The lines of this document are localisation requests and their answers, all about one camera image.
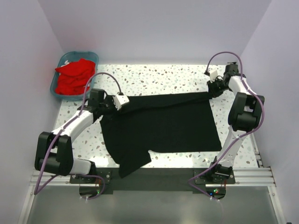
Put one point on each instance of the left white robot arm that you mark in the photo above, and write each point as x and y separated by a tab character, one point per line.
54	152

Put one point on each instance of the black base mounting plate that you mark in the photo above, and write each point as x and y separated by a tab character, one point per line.
150	179

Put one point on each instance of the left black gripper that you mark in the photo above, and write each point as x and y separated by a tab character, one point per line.
115	110

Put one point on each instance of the teal plastic basket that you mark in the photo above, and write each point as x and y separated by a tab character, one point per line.
72	56

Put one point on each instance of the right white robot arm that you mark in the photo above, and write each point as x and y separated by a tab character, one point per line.
244	117

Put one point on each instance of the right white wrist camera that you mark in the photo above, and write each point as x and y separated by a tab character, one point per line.
212	74

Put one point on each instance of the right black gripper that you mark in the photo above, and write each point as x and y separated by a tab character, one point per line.
212	92

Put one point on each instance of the red t shirt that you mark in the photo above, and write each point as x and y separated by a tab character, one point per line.
73	77

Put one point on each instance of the black t shirt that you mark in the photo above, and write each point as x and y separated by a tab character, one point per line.
171	123

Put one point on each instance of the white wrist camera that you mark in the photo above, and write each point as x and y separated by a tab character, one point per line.
120	101
212	74

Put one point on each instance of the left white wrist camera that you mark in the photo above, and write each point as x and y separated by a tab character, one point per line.
120	101

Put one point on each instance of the aluminium frame rail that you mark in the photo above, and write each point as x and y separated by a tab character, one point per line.
154	79

